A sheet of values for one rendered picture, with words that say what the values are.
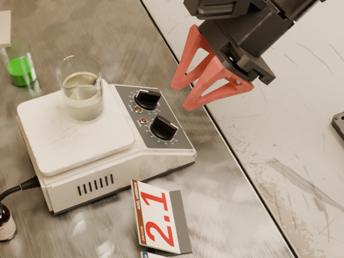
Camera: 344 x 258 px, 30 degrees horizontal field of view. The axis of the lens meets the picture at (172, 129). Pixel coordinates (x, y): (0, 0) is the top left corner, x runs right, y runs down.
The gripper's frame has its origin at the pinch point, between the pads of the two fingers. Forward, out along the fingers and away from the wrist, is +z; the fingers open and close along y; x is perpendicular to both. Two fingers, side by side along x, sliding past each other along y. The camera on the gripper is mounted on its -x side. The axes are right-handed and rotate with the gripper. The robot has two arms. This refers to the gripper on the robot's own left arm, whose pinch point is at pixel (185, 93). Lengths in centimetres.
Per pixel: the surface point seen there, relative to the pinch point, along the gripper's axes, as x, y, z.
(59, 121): -5.5, -6.0, 13.9
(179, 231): 6.8, 9.6, 12.1
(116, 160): -0.9, 0.9, 11.6
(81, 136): -4.5, -2.5, 12.6
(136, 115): 2.8, -5.2, 8.2
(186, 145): 7.7, 0.0, 6.3
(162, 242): 3.6, 11.1, 13.2
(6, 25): -0.1, -35.7, 20.0
